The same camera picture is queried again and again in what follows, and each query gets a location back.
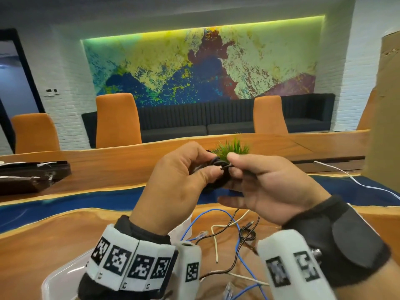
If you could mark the person's right hand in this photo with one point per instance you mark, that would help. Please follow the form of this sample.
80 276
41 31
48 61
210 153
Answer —
275 190

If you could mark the person's left hand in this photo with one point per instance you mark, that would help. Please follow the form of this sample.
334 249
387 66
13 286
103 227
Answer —
172 190

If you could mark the clear plastic container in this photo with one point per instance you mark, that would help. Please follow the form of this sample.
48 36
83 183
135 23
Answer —
59 278

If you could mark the black left wristband with markers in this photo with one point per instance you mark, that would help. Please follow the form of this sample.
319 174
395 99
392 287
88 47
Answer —
125 228

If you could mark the green potted plant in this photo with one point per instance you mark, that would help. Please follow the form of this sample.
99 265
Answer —
229 148

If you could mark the orange chair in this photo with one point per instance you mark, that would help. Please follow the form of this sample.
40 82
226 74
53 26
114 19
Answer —
367 115
36 134
269 117
118 121

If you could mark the black sofa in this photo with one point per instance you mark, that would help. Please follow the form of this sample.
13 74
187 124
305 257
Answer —
193 118

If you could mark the wooden table with blue inlay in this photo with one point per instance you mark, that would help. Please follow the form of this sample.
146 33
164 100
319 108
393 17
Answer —
93 168

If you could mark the dark framed glass door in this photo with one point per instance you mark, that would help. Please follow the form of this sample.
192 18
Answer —
15 87

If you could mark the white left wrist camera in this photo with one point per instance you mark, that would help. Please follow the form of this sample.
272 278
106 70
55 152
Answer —
187 253

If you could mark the colourful abstract wall painting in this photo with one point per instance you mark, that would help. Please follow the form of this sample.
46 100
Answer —
156 59

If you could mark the white wall thermostat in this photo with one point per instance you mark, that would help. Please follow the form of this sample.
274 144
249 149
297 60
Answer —
49 91

